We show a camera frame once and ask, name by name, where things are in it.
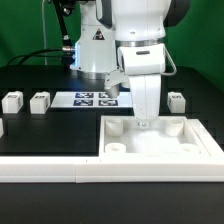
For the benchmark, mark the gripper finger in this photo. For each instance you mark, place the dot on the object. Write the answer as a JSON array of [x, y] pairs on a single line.
[[137, 88], [153, 92]]

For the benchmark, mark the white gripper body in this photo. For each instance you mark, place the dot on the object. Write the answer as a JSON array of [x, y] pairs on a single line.
[[147, 60]]

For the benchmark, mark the white square tabletop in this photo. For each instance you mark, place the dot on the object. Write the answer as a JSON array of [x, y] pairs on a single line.
[[167, 136]]

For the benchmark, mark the white sheet with AprilTags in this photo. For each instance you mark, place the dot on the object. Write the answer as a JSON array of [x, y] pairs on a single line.
[[91, 100]]

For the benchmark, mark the white part at left edge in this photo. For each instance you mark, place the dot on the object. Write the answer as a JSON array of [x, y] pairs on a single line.
[[1, 128]]

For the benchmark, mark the white L-shaped obstacle fence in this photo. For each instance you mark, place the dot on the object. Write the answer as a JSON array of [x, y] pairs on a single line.
[[87, 170]]

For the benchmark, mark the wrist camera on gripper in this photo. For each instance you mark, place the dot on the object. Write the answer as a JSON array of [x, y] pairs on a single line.
[[112, 82]]

